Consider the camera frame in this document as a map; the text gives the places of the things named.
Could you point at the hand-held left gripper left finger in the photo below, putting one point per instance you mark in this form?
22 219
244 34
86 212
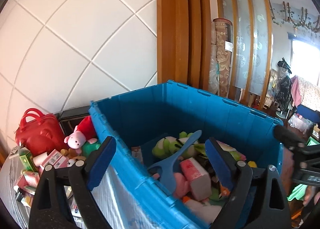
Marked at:
101 166

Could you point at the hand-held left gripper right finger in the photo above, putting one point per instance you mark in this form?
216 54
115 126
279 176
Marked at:
218 161

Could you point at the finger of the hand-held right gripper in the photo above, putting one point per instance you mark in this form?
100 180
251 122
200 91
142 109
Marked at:
287 135

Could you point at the green pink wet wipes pack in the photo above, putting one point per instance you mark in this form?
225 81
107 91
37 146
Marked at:
233 150

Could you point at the yellow duck toy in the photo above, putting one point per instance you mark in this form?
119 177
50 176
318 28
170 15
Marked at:
251 164

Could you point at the blue plastic crate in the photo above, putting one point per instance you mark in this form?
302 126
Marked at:
175 109

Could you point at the person's right hand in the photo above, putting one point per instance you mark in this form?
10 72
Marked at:
310 194

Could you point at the green plush toy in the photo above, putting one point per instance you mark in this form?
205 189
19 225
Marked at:
88 147

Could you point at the green plastic bag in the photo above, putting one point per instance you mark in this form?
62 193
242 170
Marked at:
297 191

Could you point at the pink white tissue pack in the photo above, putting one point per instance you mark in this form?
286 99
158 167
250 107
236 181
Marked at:
197 179
53 160

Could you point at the blue furniture piece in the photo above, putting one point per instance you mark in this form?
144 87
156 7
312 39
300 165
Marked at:
307 112

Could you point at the colourful small pack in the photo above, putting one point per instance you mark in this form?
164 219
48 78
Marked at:
221 192

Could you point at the brown bear plush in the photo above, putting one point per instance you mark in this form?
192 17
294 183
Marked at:
68 153

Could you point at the pink pig plush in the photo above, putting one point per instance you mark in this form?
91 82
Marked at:
73 140

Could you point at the red white small box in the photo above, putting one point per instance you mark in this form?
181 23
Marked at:
137 154

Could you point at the pink plush toy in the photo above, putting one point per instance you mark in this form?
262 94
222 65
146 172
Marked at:
181 185

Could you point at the pink hanging cloth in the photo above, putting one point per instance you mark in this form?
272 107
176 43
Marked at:
297 88

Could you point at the black bags on stand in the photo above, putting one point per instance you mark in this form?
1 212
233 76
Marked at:
283 86

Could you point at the white soft item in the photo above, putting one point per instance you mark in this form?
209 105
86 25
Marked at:
205 210

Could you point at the blue plastic spatula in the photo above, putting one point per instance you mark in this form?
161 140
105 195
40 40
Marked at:
170 176

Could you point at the black box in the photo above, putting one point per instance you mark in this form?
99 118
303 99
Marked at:
72 119

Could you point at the green frog plush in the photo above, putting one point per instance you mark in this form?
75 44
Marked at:
165 146

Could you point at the white paper roll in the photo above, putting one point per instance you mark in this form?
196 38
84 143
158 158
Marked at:
40 160

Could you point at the pink teal sanitary pad pack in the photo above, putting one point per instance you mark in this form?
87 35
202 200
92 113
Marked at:
31 179

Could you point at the green cardboard box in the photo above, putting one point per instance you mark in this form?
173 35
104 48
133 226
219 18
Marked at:
26 161

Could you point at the bright window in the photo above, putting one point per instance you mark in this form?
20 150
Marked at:
305 56

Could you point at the red soft pack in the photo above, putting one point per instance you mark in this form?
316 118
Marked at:
19 181

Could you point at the grey remote control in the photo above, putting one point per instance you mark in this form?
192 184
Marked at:
13 152

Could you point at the wooden screen with frosted glass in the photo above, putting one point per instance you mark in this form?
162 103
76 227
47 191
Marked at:
260 43

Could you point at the rolled patterned carpet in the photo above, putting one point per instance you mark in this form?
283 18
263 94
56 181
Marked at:
222 58

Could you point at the hanging vine garland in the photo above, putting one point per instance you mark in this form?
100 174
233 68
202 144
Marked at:
297 17

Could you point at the curved wooden door frame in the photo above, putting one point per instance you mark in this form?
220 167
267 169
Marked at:
182 26

